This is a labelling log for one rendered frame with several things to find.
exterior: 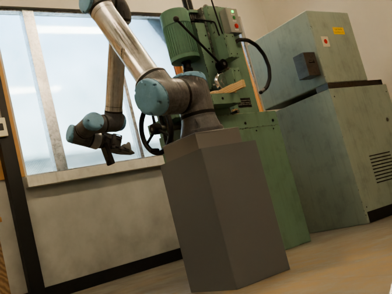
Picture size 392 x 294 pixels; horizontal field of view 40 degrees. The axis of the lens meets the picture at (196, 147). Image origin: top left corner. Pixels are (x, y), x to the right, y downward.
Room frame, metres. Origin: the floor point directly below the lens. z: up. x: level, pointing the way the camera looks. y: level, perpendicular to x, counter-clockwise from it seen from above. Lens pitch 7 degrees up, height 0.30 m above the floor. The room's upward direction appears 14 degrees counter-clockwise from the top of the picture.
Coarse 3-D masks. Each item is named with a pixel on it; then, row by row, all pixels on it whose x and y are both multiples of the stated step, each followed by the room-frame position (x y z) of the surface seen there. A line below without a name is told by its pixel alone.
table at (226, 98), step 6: (216, 96) 2.78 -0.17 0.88; (222, 96) 2.81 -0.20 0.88; (228, 96) 2.83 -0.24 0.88; (234, 96) 2.87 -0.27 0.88; (216, 102) 2.77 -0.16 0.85; (222, 102) 2.80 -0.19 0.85; (228, 102) 2.83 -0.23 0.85; (234, 102) 2.86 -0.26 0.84; (240, 102) 2.89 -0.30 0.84; (216, 108) 2.89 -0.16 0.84; (222, 108) 2.94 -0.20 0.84; (174, 114) 2.85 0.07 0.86; (174, 120) 2.92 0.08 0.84; (180, 120) 2.97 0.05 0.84
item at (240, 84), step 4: (240, 80) 2.79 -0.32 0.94; (232, 84) 2.84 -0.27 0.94; (236, 84) 2.82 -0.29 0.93; (240, 84) 2.80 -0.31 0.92; (244, 84) 2.80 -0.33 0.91; (224, 88) 2.89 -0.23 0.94; (228, 88) 2.87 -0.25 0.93; (232, 88) 2.85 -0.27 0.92; (236, 88) 2.83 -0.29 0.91; (240, 88) 2.81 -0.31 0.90; (228, 92) 2.87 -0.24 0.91; (232, 92) 2.86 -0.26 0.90
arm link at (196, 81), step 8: (184, 72) 2.19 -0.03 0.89; (192, 72) 2.19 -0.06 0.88; (200, 72) 2.22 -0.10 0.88; (184, 80) 2.16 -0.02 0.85; (192, 80) 2.19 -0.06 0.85; (200, 80) 2.21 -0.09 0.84; (192, 88) 2.17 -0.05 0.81; (200, 88) 2.20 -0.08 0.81; (208, 88) 2.25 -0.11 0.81; (192, 96) 2.16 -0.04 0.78; (200, 96) 2.19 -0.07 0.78; (208, 96) 2.23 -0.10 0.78; (192, 104) 2.18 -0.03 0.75; (200, 104) 2.20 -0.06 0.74; (208, 104) 2.22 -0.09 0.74; (184, 112) 2.20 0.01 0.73
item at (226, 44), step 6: (222, 36) 3.07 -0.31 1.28; (228, 36) 3.08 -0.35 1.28; (216, 42) 3.11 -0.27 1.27; (222, 42) 3.08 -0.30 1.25; (228, 42) 3.07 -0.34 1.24; (234, 42) 3.11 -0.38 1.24; (222, 48) 3.09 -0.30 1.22; (228, 48) 3.06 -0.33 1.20; (234, 48) 3.10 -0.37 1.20; (222, 54) 3.10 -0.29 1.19; (228, 54) 3.06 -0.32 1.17; (234, 54) 3.09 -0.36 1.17; (228, 60) 3.12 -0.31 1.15
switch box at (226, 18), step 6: (222, 12) 3.16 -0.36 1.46; (228, 12) 3.15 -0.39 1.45; (234, 12) 3.19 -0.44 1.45; (222, 18) 3.17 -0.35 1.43; (228, 18) 3.14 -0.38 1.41; (222, 24) 3.18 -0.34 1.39; (228, 24) 3.15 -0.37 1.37; (240, 24) 3.21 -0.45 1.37; (228, 30) 3.16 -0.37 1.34; (234, 30) 3.16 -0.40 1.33; (240, 30) 3.19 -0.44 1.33
